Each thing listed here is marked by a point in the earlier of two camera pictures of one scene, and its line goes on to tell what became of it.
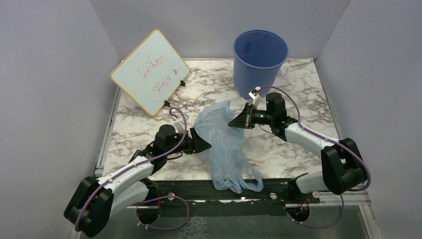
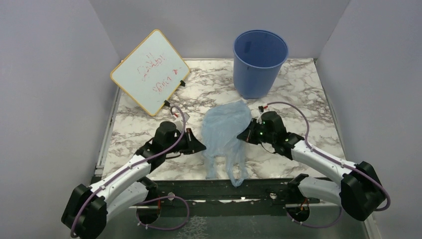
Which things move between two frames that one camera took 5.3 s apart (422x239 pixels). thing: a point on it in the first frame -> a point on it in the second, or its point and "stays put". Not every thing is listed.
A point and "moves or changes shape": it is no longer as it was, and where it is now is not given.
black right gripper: [243, 120] -> [248, 134]
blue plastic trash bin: [258, 56] stays put
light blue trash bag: [230, 170] moves or changes shape
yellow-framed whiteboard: [151, 73] stays put
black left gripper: [195, 144] stays put
